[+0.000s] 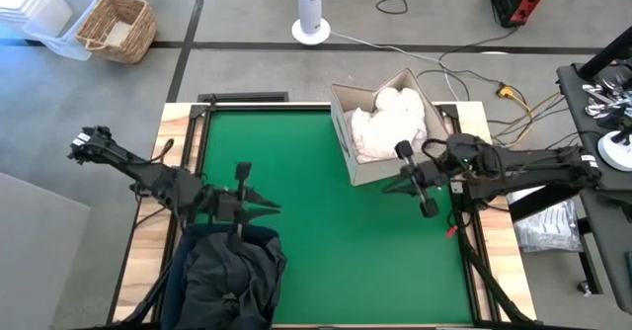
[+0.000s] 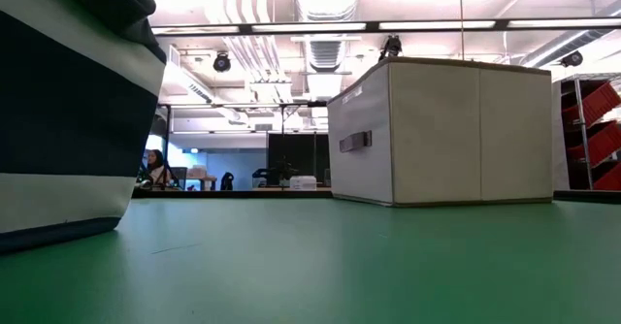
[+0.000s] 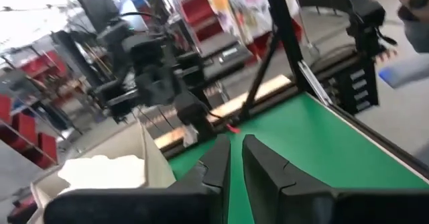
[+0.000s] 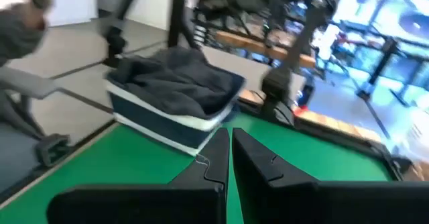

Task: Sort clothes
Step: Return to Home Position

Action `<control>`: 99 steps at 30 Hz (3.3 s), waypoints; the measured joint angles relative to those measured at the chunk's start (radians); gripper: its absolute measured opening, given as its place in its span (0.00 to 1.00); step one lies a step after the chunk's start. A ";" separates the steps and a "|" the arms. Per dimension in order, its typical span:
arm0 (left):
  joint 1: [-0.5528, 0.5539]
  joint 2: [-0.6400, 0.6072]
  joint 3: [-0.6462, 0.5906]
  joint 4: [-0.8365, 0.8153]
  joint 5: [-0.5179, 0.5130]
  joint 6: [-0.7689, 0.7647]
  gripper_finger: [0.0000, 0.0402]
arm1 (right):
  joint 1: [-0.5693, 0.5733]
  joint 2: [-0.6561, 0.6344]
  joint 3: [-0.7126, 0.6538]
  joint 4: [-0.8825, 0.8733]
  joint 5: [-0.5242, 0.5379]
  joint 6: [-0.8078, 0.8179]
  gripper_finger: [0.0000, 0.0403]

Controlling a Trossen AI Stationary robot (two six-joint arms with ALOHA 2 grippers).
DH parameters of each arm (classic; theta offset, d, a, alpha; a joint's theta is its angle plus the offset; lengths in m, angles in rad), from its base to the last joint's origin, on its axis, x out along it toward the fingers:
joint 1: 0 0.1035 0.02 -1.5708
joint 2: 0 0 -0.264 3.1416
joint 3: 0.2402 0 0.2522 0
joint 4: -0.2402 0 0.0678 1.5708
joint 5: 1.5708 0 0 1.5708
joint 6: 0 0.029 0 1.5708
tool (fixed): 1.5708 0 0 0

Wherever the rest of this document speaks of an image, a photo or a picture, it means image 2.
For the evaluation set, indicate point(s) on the ceiling air vent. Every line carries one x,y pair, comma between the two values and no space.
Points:
325,55

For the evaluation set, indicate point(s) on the navy white striped fabric bin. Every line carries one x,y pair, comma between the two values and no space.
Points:
63,120

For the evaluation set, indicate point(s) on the black overhead camera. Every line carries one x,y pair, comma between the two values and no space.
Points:
392,46

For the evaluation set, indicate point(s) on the red storage bin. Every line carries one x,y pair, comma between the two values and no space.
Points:
601,144
599,103
610,178

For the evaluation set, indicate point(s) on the black table frame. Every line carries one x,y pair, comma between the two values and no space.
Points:
233,194

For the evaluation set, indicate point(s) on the beige fabric storage box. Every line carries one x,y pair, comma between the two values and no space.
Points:
436,135

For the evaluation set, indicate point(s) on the green table mat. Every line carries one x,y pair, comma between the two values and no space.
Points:
310,275

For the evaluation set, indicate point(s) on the person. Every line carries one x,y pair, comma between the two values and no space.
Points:
157,169

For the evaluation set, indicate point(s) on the black overhead light bar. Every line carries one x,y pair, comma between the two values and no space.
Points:
373,26

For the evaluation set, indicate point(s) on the metal shelf rack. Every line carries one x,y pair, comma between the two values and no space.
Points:
582,120

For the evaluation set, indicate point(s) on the black office chair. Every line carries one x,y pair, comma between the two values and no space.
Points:
227,181

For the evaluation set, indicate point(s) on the black ceiling dome fixture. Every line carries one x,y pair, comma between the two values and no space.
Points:
572,59
222,63

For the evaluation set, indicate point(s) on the small white box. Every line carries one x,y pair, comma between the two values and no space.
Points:
303,183

